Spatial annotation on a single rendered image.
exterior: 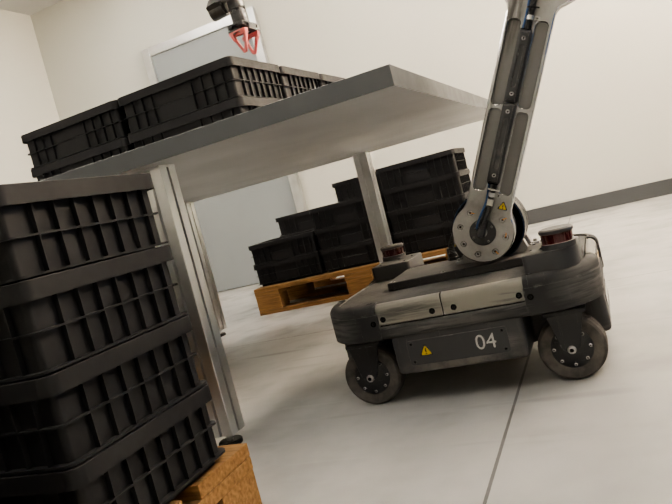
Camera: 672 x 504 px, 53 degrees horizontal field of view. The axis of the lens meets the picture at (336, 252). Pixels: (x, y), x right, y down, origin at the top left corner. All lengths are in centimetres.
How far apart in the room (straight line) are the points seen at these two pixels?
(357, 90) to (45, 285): 68
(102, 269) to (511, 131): 96
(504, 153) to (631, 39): 342
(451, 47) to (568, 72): 81
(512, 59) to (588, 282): 50
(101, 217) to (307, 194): 440
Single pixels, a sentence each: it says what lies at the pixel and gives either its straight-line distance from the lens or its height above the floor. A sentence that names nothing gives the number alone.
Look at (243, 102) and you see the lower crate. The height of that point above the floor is 80.
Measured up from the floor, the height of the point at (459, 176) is 46.
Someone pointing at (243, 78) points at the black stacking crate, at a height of 87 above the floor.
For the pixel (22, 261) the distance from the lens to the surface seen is 84.
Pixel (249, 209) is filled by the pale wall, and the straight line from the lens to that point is 550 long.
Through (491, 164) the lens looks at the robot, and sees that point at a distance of 152.
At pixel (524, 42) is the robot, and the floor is 71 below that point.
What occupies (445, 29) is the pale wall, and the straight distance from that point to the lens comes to 501.
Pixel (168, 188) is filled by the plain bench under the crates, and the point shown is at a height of 61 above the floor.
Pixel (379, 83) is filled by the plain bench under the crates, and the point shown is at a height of 67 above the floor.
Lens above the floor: 48
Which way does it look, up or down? 4 degrees down
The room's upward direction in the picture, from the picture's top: 14 degrees counter-clockwise
